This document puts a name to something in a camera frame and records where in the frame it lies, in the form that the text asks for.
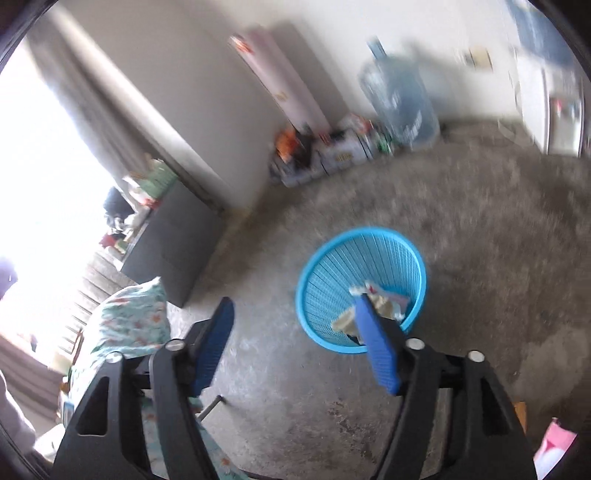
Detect rolled white printed poster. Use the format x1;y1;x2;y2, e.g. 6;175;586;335
229;32;331;136

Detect pink clothing with white print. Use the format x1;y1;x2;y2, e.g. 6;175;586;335
533;417;579;480

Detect wooden stool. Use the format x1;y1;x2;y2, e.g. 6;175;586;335
512;401;530;435

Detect wrappers with pink print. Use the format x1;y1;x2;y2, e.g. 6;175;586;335
332;280;411;345

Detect blue plastic bag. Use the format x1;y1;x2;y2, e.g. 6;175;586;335
507;0;571;59

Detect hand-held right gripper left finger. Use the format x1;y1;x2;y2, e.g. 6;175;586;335
54;296;236;480

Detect green plastic storage basket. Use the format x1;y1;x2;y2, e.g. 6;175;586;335
137;158;179;202

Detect black bag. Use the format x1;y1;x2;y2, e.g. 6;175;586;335
103;186;136;219

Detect metal window railing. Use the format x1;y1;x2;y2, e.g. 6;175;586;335
64;249;122;357

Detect grey bedside cabinet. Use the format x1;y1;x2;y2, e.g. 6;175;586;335
120;177;223;308

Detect grey curtain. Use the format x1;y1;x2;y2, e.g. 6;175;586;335
28;33;223;210
0;333;66;419

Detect floral turquoise blanket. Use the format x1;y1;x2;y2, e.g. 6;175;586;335
62;276;232;480

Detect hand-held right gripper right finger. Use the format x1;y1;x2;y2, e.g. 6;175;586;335
354;294;539;480

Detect white appliance box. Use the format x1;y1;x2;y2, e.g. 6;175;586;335
514;54;585;158

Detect large clear water jug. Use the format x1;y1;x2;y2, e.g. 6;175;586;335
359;40;441;151

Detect blue plastic mesh basket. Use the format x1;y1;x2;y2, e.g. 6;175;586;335
295;226;427;356

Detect orange snack bag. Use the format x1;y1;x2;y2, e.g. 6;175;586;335
275;128;305;162

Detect wall socket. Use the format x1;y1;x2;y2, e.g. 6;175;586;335
464;45;493;73

